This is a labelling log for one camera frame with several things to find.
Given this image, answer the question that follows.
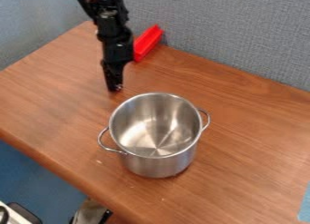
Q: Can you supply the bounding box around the stainless steel pot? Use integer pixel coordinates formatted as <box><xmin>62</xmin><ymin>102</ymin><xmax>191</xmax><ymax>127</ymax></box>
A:
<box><xmin>100</xmin><ymin>93</ymin><xmax>211</xmax><ymax>178</ymax></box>

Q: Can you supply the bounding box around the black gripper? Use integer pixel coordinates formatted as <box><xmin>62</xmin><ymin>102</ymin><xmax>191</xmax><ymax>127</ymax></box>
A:
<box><xmin>97</xmin><ymin>31</ymin><xmax>133</xmax><ymax>92</ymax></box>

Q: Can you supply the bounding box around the grey black object under table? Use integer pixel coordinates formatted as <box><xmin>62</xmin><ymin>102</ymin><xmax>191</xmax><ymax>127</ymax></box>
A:
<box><xmin>69</xmin><ymin>199</ymin><xmax>112</xmax><ymax>224</ymax></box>

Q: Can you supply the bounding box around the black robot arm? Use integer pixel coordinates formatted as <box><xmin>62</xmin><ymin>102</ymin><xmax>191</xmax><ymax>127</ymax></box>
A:
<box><xmin>77</xmin><ymin>0</ymin><xmax>135</xmax><ymax>92</ymax></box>

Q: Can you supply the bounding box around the red plastic block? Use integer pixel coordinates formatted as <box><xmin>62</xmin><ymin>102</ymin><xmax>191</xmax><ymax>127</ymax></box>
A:
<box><xmin>133</xmin><ymin>24</ymin><xmax>163</xmax><ymax>62</ymax></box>

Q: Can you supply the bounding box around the white black device corner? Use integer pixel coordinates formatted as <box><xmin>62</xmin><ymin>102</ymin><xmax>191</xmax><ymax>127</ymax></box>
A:
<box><xmin>0</xmin><ymin>200</ymin><xmax>42</xmax><ymax>224</ymax></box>

